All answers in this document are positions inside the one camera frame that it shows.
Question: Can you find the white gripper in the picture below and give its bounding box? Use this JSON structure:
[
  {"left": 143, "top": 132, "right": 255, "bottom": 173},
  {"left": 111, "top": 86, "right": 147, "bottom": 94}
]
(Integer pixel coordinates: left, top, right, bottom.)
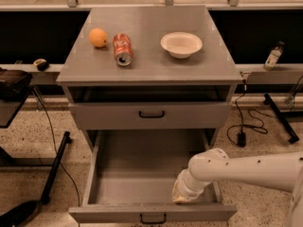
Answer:
[{"left": 172, "top": 169, "right": 210, "bottom": 204}]

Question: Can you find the grey drawer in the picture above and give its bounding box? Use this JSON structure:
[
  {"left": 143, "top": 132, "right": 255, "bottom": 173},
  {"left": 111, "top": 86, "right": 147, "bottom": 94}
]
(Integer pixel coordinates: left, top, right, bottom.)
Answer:
[
  {"left": 69, "top": 102, "right": 231, "bottom": 130},
  {"left": 69, "top": 130, "right": 237, "bottom": 225}
]

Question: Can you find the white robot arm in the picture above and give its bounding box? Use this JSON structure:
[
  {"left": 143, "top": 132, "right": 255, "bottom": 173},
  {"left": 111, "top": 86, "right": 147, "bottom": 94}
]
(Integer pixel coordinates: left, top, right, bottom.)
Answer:
[{"left": 172, "top": 148, "right": 303, "bottom": 227}]

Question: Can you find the grey top drawer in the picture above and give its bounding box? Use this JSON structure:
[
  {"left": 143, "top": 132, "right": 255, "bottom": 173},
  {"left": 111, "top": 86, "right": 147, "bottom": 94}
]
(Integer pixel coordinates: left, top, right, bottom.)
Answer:
[{"left": 69, "top": 102, "right": 231, "bottom": 130}]

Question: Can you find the grey drawer cabinet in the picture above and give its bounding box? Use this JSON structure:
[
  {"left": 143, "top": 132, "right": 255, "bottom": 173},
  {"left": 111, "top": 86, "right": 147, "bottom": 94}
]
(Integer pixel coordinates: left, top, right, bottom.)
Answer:
[{"left": 57, "top": 6, "right": 241, "bottom": 148}]

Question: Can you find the black stand leg right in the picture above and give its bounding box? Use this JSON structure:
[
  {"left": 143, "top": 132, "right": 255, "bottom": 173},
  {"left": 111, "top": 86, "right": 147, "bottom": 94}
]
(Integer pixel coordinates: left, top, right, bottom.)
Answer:
[{"left": 263, "top": 94, "right": 299, "bottom": 144}]

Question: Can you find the white bowl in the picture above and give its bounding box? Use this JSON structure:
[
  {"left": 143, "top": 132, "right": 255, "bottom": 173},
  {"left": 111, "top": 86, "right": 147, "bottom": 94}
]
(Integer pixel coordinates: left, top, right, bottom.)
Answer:
[{"left": 160, "top": 32, "right": 203, "bottom": 59}]

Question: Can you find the red soda can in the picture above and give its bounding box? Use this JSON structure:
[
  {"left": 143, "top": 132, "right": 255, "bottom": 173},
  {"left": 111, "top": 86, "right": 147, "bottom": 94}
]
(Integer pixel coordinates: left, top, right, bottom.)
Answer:
[{"left": 113, "top": 33, "right": 133, "bottom": 66}]

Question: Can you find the black shoe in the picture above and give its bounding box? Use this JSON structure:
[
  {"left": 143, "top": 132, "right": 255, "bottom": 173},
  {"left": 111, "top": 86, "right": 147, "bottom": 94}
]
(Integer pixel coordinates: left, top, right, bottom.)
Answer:
[{"left": 0, "top": 201, "right": 38, "bottom": 227}]

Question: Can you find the small clear bottle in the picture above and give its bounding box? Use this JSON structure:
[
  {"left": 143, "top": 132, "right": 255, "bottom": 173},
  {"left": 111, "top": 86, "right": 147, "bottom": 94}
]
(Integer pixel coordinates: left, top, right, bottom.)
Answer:
[{"left": 263, "top": 42, "right": 285, "bottom": 71}]

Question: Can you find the orange fruit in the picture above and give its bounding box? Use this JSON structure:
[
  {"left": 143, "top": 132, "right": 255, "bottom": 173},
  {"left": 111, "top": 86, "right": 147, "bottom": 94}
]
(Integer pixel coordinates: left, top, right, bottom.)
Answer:
[{"left": 89, "top": 28, "right": 108, "bottom": 48}]

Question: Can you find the yellow black tape measure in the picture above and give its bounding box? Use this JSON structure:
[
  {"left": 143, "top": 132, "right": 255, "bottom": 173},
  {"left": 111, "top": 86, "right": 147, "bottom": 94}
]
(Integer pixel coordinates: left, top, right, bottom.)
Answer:
[{"left": 33, "top": 59, "right": 49, "bottom": 71}]

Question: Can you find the black side table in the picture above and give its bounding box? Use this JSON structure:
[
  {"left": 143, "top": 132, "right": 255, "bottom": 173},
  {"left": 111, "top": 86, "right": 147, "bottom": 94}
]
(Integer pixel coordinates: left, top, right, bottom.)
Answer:
[{"left": 0, "top": 68, "right": 72, "bottom": 204}]

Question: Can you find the black power cable with adapter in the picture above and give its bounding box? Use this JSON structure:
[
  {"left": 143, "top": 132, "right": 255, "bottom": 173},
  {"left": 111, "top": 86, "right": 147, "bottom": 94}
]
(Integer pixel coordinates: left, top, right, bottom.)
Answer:
[{"left": 226, "top": 79, "right": 269, "bottom": 148}]

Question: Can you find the black floor cable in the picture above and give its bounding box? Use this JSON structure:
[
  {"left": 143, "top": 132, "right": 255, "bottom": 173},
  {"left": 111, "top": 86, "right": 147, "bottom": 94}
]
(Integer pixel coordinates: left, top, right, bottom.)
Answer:
[{"left": 31, "top": 87, "right": 81, "bottom": 208}]

